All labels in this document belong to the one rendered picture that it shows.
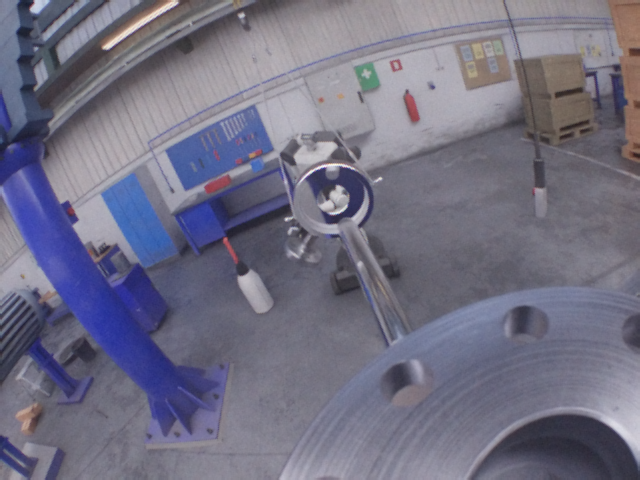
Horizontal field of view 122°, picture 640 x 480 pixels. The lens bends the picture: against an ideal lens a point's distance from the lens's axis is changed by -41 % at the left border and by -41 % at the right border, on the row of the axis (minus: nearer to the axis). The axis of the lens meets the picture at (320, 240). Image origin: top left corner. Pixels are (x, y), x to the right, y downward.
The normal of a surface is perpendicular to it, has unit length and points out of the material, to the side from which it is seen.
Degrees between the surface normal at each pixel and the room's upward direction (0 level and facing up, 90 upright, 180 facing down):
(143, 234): 90
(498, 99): 90
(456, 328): 0
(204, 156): 90
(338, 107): 90
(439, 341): 0
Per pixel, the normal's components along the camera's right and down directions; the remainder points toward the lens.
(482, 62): 0.08, 0.43
